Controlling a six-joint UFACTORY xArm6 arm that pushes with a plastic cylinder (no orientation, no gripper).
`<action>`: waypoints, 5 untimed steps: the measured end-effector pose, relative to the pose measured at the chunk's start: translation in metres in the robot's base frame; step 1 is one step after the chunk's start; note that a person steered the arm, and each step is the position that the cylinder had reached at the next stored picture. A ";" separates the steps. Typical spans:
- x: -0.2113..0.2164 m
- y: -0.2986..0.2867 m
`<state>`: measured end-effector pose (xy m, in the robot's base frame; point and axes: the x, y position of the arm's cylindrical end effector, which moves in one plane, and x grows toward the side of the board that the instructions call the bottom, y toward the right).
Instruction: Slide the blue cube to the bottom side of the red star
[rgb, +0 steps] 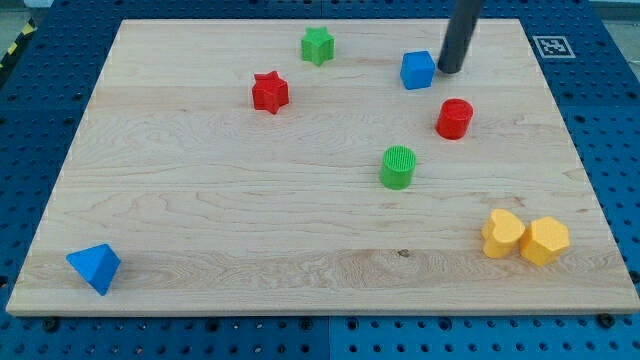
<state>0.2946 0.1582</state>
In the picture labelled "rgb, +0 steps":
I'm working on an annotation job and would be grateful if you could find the green cylinder block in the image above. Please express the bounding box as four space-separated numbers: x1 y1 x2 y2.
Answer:
380 145 417 190

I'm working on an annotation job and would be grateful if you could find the blue cube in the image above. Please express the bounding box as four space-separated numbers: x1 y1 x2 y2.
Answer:
400 50 435 90

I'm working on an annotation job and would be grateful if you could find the black board bolt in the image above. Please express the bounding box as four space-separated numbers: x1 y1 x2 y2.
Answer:
596 313 616 329
41 317 60 333

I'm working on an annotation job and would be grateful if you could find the blue triangular pyramid block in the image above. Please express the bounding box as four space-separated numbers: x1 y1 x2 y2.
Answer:
66 244 121 296

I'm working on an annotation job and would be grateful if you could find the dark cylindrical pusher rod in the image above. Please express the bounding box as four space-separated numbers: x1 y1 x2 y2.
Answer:
437 0 484 74

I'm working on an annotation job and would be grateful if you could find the white fiducial marker tag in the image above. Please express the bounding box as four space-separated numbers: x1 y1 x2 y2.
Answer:
533 35 575 59

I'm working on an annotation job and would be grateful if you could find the black right board bolt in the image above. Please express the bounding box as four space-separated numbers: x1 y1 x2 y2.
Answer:
596 313 616 329

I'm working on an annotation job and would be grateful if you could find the red star block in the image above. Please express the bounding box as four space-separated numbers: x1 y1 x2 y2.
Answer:
252 71 290 114

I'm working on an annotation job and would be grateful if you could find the yellow heart block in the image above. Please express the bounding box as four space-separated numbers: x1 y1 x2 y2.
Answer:
481 209 525 259

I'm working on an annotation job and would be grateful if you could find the green star block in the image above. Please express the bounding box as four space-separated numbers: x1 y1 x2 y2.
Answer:
301 26 335 66

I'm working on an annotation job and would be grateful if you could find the black left board bolt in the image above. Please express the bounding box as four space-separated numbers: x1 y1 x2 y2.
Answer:
41 317 60 333

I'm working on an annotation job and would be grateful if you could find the yellow pentagon block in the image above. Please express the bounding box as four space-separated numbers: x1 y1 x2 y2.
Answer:
520 216 570 266

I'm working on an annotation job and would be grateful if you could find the red cylinder block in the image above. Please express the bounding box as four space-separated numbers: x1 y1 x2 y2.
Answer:
435 98 474 140

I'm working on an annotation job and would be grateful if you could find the wooden board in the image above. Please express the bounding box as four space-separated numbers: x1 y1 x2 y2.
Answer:
7 19 639 317

